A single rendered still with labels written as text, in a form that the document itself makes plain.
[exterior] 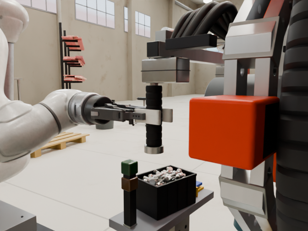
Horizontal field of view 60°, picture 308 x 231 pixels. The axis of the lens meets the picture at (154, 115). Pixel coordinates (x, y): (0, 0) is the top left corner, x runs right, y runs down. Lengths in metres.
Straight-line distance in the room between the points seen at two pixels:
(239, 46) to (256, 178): 0.17
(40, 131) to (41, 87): 9.08
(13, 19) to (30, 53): 8.45
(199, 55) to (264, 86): 0.31
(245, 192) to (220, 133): 0.13
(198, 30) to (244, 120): 0.24
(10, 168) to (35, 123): 0.57
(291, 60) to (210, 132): 0.11
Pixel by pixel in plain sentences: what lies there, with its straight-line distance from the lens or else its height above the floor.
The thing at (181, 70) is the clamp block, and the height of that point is 0.92.
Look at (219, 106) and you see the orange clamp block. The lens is 0.28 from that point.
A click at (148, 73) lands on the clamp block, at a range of 0.55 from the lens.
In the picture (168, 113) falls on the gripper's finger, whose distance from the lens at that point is 0.57.
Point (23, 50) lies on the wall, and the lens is 9.52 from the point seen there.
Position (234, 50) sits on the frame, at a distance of 0.37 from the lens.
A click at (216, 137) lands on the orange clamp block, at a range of 0.29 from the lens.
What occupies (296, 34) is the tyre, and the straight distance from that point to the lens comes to 0.31.
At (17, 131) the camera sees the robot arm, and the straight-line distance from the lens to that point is 0.70.
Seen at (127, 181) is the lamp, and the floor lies 0.60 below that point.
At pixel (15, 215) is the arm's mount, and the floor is 0.40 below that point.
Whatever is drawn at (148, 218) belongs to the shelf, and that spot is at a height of 0.45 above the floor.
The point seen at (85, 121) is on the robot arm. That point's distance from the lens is 0.71.
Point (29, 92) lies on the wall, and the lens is 9.55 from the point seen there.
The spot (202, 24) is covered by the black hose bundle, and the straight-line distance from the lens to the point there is 0.48.
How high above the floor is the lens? 0.90
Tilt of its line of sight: 7 degrees down
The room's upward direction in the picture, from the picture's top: straight up
